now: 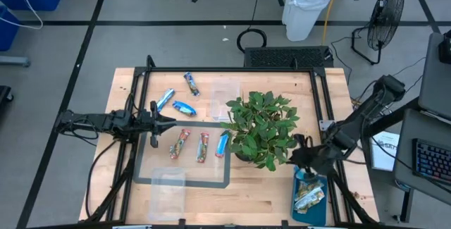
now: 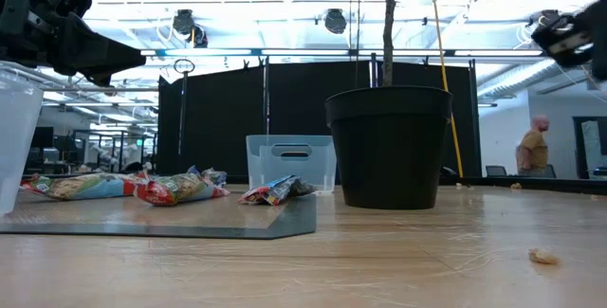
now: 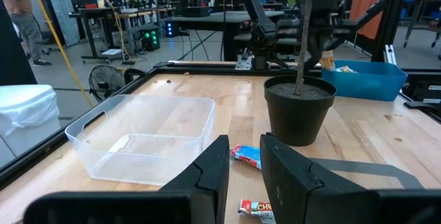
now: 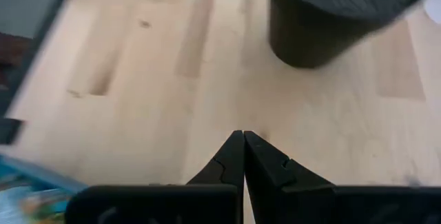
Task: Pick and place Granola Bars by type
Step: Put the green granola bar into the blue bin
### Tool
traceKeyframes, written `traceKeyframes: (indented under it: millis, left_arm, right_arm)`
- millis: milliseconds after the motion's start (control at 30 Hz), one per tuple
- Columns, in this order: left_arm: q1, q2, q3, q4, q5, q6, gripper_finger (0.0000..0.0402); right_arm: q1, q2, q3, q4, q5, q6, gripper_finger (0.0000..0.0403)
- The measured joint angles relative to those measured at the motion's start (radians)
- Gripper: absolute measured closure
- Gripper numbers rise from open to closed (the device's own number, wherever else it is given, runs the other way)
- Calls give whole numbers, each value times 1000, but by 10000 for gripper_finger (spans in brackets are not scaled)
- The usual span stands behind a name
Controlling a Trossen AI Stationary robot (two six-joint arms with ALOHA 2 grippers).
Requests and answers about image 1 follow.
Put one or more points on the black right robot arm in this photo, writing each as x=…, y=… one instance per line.
x=359, y=116

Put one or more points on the blue red-tipped granola bar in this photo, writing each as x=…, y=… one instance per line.
x=222, y=145

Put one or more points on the black furniture piece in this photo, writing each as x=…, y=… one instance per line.
x=4, y=94

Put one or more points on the black aluminium frame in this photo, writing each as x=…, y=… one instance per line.
x=211, y=69

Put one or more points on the clear plastic container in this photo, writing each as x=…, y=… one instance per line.
x=167, y=193
x=223, y=98

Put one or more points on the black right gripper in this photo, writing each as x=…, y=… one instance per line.
x=320, y=158

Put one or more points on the grey desk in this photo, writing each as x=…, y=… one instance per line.
x=405, y=172
x=435, y=81

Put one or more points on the clear mat with grey border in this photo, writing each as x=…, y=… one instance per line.
x=183, y=184

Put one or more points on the black floor fan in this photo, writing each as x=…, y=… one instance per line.
x=385, y=17

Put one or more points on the white printed sign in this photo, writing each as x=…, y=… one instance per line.
x=385, y=151

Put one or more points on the dark blue granola bar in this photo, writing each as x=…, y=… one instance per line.
x=191, y=84

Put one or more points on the green granola bar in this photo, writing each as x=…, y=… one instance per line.
x=306, y=188
x=310, y=202

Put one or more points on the black desk device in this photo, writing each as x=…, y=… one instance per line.
x=445, y=49

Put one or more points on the green plant in black pot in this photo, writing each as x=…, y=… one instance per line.
x=260, y=127

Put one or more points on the silver mounting bracket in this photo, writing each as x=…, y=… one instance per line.
x=325, y=125

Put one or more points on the grey metal bar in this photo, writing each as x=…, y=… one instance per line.
x=14, y=61

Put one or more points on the teal plastic tray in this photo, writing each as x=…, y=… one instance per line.
x=313, y=218

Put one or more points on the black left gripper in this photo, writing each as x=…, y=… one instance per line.
x=154, y=123

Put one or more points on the blue and white granola bar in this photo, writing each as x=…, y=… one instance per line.
x=165, y=99

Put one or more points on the red granola bar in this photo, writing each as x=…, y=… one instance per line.
x=179, y=143
x=202, y=147

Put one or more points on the black perforated computer case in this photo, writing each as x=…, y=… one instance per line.
x=285, y=57

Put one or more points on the white trash bin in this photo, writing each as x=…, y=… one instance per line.
x=306, y=7

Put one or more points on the black backlit keyboard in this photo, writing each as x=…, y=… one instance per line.
x=431, y=160

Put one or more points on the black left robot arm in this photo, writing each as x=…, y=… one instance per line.
x=88, y=121

